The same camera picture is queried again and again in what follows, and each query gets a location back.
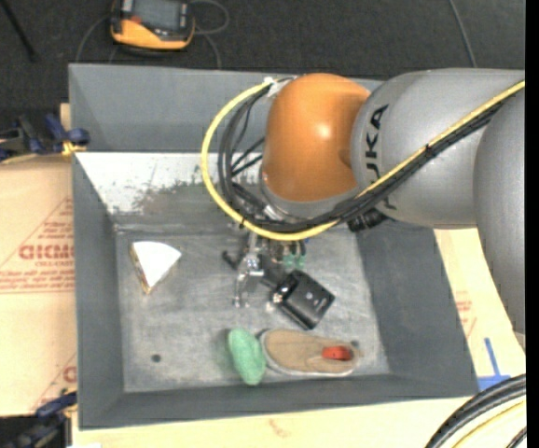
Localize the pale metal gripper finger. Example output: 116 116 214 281
242 268 266 309
232 268 246 308

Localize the black box-shaped device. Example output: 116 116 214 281
268 269 337 331

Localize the green sponge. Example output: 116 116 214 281
225 328 268 386

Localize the grey metal bin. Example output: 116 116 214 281
67 63 480 431

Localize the white wedge with yellow side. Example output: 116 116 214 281
129 240 184 296

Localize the small red object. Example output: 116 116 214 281
321 344 352 363

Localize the brown cardboard board, red print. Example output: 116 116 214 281
0 155 79 420

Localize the black cylinder on white bracket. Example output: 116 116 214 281
346 209 388 233

